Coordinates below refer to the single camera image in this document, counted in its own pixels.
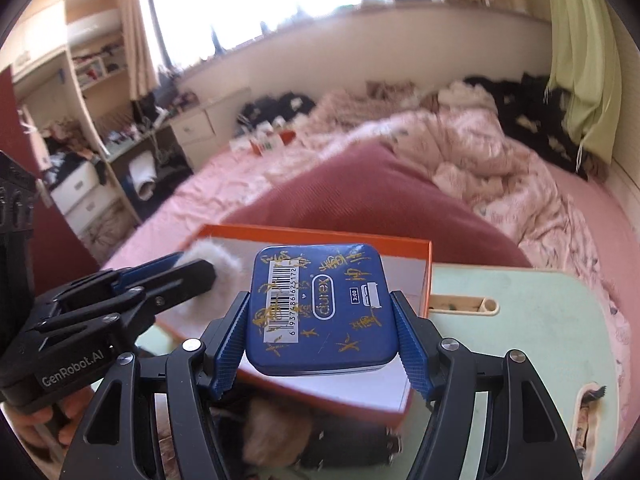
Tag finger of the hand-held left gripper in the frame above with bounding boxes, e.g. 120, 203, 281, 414
30, 258, 217, 352
50, 252, 186, 312

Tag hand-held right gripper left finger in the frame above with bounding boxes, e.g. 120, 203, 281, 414
59, 290, 251, 480

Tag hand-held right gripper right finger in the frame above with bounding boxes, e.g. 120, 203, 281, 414
390, 290, 585, 480

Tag white fluffy item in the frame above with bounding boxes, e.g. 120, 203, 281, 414
175, 240, 243, 318

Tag orange cardboard box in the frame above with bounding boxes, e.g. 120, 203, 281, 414
135, 224, 432, 428

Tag blue metal tin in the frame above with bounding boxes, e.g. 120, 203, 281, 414
245, 243, 401, 377

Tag green cartoon desktop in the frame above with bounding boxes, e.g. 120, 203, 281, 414
135, 262, 623, 480

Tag person's left hand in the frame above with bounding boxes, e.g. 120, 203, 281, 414
10, 385, 96, 448

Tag white rolled object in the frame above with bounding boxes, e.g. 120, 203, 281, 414
127, 152, 158, 201

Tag brown furry item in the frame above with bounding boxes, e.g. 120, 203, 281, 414
240, 400, 321, 466

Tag red door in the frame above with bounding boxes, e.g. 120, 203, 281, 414
0, 67, 101, 281

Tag white plastic drawers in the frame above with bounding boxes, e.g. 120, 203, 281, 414
50, 160, 126, 241

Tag white drawer cabinet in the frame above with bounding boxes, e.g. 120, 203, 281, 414
170, 87, 251, 158

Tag red pillow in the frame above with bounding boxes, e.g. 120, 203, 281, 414
220, 140, 533, 268

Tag cream shelf unit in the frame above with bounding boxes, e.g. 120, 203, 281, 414
10, 0, 146, 226

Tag black clothes pile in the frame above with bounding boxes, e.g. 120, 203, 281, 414
240, 91, 316, 126

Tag pink floral blanket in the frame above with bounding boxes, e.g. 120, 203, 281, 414
280, 80, 631, 356

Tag beige curtain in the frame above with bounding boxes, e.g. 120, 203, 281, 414
120, 0, 173, 101

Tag white air conditioner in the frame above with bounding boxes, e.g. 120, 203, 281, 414
65, 7, 123, 48

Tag dark patterned clothes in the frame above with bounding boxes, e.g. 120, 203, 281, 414
462, 72, 591, 171

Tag green curtain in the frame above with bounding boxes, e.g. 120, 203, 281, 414
545, 0, 623, 166

